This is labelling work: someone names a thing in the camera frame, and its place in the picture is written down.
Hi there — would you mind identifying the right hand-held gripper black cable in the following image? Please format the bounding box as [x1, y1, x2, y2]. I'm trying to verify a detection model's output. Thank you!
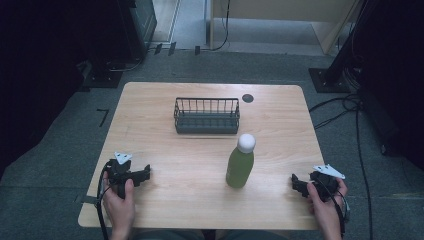
[314, 178, 348, 238]

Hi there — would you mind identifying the hand-held gripper black cable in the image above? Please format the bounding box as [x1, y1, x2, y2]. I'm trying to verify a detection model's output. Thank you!
[95, 161, 112, 240]
[314, 178, 348, 238]

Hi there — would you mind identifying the left hand-held gripper black cable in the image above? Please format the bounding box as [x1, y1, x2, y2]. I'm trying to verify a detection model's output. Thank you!
[95, 161, 112, 240]

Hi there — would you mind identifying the black metal stand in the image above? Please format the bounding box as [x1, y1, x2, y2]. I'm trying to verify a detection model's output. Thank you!
[308, 0, 374, 94]

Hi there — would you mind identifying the black floor cable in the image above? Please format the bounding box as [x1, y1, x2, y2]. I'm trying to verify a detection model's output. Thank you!
[308, 93, 375, 240]

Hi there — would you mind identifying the black wire basket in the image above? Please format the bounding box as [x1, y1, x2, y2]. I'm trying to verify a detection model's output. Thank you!
[173, 96, 241, 136]

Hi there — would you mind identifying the person's left hand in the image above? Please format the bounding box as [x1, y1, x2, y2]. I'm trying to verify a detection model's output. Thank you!
[101, 170, 137, 235]

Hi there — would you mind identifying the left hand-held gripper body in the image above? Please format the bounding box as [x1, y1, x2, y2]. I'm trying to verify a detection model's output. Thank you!
[105, 151, 136, 200]

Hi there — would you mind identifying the green bottle with white cap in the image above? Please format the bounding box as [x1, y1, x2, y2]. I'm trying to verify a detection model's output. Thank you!
[225, 133, 257, 190]

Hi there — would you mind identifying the thin black hanging cable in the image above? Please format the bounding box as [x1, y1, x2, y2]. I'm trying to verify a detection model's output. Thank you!
[211, 0, 232, 52]

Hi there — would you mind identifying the beige wooden partition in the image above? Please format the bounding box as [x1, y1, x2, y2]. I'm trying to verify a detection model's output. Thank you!
[209, 0, 365, 56]

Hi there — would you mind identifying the black equipment cabinet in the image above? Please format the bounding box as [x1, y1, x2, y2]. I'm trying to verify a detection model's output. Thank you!
[81, 0, 158, 90]

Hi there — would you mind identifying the grey tape strip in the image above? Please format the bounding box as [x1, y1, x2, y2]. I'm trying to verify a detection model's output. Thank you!
[74, 194, 100, 205]

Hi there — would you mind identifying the person's right hand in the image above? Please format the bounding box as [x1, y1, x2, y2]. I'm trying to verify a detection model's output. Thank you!
[306, 177, 349, 234]

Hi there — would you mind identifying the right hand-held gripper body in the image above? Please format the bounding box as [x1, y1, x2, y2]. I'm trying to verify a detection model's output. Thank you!
[308, 163, 346, 203]

